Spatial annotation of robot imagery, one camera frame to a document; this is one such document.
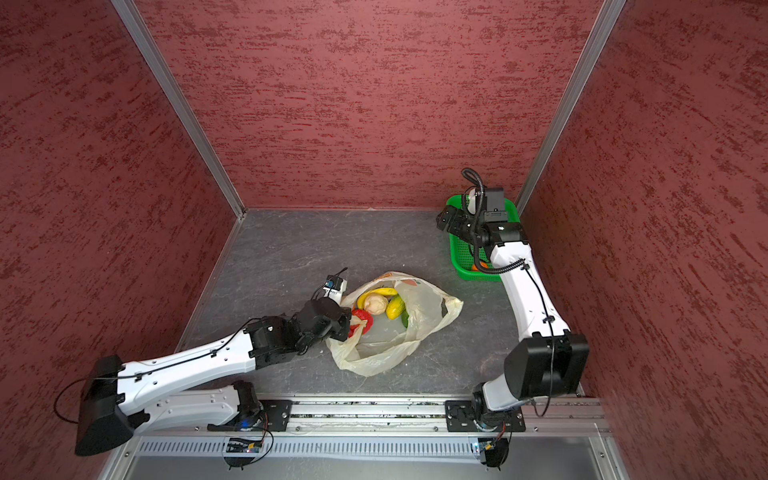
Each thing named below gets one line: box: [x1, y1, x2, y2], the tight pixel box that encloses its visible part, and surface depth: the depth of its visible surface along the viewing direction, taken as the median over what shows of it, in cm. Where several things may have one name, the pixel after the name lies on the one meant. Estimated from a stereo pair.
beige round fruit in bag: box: [364, 292, 388, 315], surface depth 91 cm
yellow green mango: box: [386, 294, 406, 320], surface depth 91 cm
